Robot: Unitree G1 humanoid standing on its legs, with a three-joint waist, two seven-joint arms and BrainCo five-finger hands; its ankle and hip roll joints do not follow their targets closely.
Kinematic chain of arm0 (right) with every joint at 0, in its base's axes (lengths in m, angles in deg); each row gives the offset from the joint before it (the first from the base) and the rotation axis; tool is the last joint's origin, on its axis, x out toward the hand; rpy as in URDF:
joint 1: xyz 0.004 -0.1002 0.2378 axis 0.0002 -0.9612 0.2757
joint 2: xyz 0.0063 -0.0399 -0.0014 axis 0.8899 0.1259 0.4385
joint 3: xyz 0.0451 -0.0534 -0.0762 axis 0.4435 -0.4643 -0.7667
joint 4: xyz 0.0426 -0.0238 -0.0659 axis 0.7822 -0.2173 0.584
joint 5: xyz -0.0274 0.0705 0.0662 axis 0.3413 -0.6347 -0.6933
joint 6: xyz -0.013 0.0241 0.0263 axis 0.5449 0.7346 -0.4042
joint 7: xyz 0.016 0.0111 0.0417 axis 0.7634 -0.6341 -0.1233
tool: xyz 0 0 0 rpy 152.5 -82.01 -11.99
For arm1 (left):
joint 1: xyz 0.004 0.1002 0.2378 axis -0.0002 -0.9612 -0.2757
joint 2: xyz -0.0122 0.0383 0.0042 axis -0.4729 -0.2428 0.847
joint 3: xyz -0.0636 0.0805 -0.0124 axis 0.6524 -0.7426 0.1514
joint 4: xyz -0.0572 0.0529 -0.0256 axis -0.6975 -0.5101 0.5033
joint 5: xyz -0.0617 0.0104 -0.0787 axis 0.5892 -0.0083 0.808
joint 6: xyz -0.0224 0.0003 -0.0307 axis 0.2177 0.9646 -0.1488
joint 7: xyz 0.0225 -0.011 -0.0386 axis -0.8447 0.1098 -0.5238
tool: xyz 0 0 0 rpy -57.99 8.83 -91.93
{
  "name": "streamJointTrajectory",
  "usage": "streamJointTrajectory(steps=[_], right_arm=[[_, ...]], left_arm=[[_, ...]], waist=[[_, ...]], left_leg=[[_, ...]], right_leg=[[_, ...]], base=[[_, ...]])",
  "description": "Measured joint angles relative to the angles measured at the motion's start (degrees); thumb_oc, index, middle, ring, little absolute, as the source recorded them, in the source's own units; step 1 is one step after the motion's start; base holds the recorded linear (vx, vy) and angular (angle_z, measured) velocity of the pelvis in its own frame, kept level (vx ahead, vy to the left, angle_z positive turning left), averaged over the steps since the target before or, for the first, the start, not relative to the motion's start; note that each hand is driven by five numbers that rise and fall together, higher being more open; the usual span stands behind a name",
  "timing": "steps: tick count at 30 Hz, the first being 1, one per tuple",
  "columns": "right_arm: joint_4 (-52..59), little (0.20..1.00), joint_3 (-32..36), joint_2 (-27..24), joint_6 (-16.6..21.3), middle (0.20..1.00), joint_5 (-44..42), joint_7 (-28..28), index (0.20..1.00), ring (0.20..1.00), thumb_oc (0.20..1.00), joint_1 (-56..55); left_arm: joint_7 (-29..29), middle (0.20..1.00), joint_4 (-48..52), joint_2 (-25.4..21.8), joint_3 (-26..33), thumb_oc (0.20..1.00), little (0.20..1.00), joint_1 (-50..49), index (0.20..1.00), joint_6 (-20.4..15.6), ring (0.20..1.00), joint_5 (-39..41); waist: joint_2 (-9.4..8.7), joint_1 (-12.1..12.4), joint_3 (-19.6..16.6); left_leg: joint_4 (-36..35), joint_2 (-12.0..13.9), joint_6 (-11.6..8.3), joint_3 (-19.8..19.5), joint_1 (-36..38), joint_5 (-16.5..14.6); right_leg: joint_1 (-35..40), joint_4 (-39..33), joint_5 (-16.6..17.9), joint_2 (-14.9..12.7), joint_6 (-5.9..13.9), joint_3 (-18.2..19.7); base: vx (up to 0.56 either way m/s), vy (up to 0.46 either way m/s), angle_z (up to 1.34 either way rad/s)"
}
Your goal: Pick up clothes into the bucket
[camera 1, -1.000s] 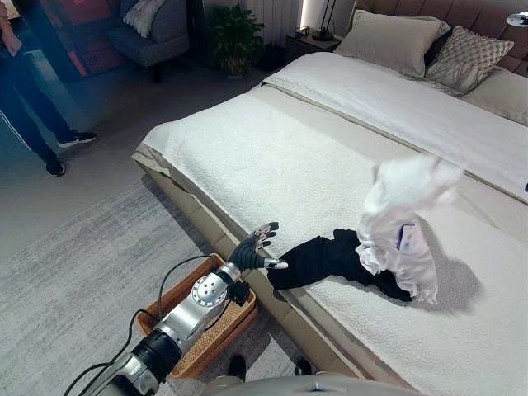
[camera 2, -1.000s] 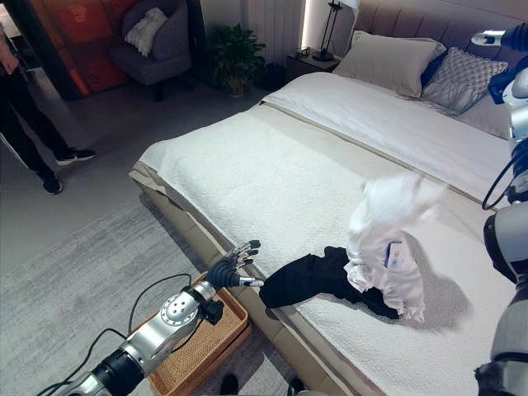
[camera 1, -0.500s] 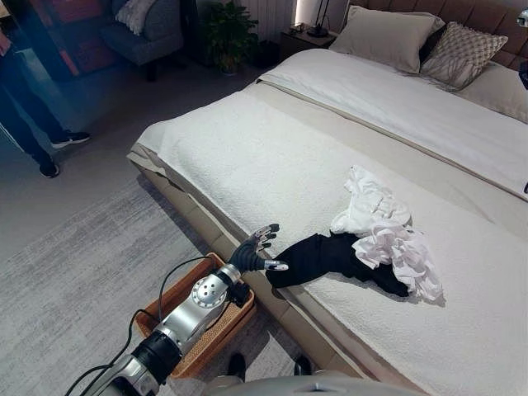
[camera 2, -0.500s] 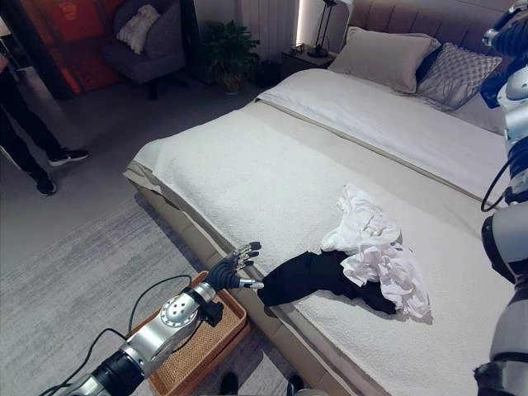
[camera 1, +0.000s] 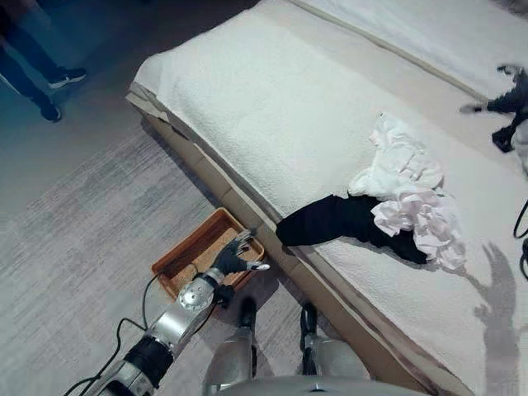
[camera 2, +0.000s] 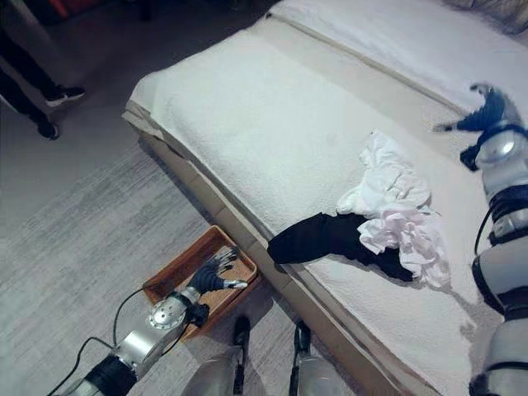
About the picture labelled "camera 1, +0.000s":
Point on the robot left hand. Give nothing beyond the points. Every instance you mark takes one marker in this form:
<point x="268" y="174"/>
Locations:
<point x="232" y="260"/>

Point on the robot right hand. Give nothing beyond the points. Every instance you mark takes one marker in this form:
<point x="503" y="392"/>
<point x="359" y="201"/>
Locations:
<point x="511" y="99"/>

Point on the robot left arm silver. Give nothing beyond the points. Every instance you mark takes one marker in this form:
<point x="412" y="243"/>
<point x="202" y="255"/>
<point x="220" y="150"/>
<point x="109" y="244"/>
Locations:
<point x="181" y="317"/>

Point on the beige bed base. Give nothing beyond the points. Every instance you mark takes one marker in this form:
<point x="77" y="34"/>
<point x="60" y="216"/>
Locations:
<point x="231" y="191"/>

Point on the robot left leg silver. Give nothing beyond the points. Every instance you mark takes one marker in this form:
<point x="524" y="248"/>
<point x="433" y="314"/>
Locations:
<point x="235" y="354"/>

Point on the robot leg silver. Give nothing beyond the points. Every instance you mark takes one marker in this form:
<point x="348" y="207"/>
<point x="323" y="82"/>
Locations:
<point x="330" y="359"/>
<point x="235" y="354"/>

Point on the white folded duvet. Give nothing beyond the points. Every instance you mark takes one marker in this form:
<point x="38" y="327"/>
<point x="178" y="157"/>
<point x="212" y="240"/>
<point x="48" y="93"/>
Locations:
<point x="433" y="33"/>

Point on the black garment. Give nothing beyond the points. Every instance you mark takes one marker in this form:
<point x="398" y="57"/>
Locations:
<point x="330" y="220"/>

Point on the white crumpled garment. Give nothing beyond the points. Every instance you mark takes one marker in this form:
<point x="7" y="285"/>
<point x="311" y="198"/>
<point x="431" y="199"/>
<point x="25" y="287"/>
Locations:
<point x="396" y="165"/>

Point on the robot right leg silver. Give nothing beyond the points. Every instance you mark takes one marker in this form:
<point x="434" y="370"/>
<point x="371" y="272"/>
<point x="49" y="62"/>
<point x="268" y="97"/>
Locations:
<point x="330" y="359"/>

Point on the pale pink crumpled garment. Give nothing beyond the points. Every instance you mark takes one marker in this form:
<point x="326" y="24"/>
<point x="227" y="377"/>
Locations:
<point x="433" y="218"/>

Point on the white textured bedspread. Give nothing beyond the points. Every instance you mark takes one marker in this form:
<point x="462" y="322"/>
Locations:
<point x="288" y="123"/>

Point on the robot torso grey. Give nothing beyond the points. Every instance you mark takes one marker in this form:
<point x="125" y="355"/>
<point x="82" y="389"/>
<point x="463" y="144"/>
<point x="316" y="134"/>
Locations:
<point x="317" y="387"/>

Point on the person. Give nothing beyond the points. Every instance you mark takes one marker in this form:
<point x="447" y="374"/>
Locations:
<point x="24" y="57"/>

